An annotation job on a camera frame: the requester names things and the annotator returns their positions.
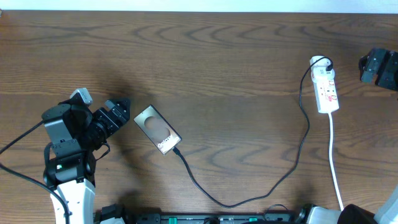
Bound black charger cable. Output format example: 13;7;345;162
172;56;334;208

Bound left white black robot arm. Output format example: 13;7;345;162
42;95;131;223

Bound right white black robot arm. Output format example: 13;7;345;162
302;48;397;224

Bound white power strip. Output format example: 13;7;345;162
310;55;340;114

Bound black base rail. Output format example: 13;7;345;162
94;204;297;224

